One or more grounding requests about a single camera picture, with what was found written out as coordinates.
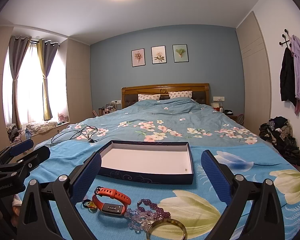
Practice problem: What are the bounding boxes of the amber tortoise bangle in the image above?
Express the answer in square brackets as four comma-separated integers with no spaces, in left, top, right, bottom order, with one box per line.
[145,218,188,239]

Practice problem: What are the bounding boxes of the green leaf framed picture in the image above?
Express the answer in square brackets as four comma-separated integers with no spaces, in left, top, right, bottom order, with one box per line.
[172,44,189,63]

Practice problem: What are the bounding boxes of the right grey yellow curtain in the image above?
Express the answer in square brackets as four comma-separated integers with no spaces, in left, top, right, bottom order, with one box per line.
[37,39,59,121]

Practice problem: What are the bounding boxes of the black wall coat hook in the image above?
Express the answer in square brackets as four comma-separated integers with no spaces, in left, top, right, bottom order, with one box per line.
[279,29,292,48]

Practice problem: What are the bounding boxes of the right patterned pillow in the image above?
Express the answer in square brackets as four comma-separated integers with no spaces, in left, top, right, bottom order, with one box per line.
[168,91,192,99]

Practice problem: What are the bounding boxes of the orange smart watch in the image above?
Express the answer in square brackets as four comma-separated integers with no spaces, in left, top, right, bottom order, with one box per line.
[92,186,131,217]

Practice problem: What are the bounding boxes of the left patterned pillow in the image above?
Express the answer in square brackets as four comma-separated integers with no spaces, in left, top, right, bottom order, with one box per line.
[138,94,161,101]

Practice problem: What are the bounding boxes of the patterned pillow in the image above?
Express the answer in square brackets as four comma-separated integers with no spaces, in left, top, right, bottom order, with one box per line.
[168,91,192,99]
[138,94,161,101]

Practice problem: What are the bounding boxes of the pink flower framed picture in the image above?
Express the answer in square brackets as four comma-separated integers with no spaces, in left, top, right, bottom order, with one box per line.
[131,48,145,67]

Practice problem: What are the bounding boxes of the pile of dark clothes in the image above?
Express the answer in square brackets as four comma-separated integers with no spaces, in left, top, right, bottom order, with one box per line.
[259,116,300,168]

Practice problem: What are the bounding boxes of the small pink fan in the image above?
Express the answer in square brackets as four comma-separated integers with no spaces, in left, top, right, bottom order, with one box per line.
[58,113,66,123]

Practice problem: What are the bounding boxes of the beige wardrobe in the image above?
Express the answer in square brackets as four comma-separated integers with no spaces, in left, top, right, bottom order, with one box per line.
[236,12,271,134]

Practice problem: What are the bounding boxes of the clear crystal bead bracelet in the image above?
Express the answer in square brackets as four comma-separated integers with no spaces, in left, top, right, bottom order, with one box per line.
[124,208,156,231]

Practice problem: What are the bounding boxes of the black cable bundle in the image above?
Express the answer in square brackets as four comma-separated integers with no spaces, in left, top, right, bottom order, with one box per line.
[50,124,99,147]

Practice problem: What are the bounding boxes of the white flower framed picture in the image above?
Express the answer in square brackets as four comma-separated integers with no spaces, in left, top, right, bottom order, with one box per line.
[151,46,167,64]

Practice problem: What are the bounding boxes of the navy box lid tray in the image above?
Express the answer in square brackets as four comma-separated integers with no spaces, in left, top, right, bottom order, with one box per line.
[97,140,194,185]

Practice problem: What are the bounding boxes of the clothes on window bench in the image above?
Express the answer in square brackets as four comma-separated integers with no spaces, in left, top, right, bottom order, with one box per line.
[26,121,58,135]

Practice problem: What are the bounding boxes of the wall power socket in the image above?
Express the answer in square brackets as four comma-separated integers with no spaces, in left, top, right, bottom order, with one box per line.
[213,96,225,101]

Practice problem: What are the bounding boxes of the teal floral duvet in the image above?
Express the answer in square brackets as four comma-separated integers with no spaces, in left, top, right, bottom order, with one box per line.
[40,98,263,147]

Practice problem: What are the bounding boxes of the black hanging jacket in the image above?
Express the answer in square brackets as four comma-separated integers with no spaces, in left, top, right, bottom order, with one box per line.
[280,48,297,106]

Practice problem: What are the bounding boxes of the blue floral towel blanket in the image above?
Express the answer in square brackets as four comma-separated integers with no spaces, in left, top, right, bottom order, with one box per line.
[30,141,300,239]

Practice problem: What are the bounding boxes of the grey yellow curtain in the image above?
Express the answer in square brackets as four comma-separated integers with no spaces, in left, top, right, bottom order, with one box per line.
[8,36,31,129]
[37,39,59,121]

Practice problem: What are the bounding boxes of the wooden headboard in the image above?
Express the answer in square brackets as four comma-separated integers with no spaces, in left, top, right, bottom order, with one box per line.
[121,83,210,108]

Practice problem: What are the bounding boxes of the left grey yellow curtain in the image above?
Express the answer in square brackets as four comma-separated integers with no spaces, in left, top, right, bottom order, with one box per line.
[8,36,31,129]

